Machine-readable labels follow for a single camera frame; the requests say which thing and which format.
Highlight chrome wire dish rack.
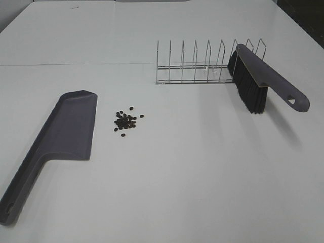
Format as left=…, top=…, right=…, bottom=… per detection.
left=154, top=38, right=266, bottom=86

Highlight grey hand brush black bristles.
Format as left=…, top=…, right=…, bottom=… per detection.
left=227, top=44, right=310, bottom=114

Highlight grey plastic dustpan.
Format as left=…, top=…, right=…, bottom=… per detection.
left=1, top=90, right=98, bottom=226

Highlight pile of coffee beans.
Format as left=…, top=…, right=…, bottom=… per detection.
left=113, top=106, right=145, bottom=138

